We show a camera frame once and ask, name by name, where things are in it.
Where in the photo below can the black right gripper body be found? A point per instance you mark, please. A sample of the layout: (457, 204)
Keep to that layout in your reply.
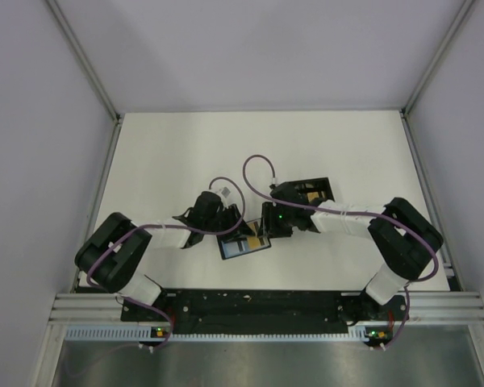
(277, 222)

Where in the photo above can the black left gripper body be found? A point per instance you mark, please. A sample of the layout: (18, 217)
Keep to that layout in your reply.
(226, 218)

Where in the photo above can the yellow card black stripe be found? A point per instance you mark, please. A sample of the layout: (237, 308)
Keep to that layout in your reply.
(256, 242)

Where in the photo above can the black leather card holder wallet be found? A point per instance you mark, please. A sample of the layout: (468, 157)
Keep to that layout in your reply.
(220, 240)

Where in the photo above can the grey blue card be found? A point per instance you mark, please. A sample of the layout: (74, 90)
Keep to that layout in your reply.
(233, 249)

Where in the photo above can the black plastic card tray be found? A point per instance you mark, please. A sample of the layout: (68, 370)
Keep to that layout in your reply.
(320, 184)

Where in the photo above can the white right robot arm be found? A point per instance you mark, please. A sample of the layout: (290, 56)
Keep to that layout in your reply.
(406, 240)

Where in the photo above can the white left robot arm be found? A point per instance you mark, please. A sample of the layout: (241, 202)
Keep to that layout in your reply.
(111, 256)

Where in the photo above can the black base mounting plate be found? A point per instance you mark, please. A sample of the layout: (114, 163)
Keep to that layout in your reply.
(267, 312)

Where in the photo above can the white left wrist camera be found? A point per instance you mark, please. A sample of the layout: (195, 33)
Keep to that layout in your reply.
(224, 194)

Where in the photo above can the aluminium front rail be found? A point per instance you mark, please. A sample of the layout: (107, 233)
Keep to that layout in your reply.
(427, 309)

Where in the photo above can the white slotted cable duct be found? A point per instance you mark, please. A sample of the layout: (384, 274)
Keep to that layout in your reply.
(97, 333)

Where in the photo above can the aluminium left frame post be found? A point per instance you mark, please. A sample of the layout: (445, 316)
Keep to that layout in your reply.
(83, 61)

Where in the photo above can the aluminium frame post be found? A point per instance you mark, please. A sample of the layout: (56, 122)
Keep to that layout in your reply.
(460, 19)
(83, 61)

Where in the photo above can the aluminium right frame post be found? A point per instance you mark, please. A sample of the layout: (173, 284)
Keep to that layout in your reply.
(460, 19)

